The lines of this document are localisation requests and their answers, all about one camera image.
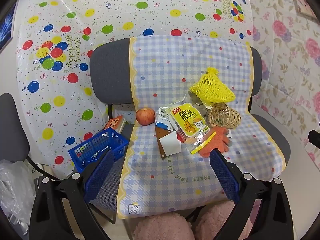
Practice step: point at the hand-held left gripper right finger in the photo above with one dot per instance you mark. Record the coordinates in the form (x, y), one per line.
(223, 177)

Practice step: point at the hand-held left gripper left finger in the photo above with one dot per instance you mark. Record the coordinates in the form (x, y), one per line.
(100, 175)

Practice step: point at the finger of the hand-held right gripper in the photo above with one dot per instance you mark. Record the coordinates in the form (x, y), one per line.
(314, 136)

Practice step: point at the orange knitted glove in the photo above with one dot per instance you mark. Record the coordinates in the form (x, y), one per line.
(220, 137)

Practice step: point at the clear zip bag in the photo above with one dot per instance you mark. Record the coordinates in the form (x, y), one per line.
(200, 142)

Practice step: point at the woven bamboo basket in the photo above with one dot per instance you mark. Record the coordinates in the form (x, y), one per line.
(223, 116)

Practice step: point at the white block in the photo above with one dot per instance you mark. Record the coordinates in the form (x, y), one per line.
(170, 143)

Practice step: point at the yellow sausage packet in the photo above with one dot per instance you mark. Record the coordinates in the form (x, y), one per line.
(190, 122)

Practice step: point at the brown leather sheath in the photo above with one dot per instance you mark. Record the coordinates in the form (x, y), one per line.
(158, 140)

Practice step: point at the blue and white milk carton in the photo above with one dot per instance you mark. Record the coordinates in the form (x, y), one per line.
(161, 122)

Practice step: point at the yellow mesh net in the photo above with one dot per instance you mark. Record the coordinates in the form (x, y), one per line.
(212, 87)

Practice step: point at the blue plastic basket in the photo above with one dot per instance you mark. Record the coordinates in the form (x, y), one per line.
(110, 140)

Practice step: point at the red apple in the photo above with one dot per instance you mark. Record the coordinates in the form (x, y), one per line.
(145, 116)

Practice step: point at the clear plastic bag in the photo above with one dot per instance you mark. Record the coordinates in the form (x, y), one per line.
(15, 185)

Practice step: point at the floral print plastic sheet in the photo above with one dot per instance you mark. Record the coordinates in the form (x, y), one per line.
(287, 55)

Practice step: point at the grey office chair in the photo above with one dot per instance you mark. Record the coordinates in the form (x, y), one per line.
(110, 62)

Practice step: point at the blue checked cloth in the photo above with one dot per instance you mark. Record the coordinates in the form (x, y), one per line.
(175, 62)

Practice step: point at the pink framed picture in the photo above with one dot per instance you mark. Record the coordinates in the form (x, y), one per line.
(303, 7)

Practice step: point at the balloon print plastic sheet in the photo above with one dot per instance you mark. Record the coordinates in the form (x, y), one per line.
(100, 12)

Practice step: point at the dark blue wall picture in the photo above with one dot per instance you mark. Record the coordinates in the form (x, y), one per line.
(5, 30)

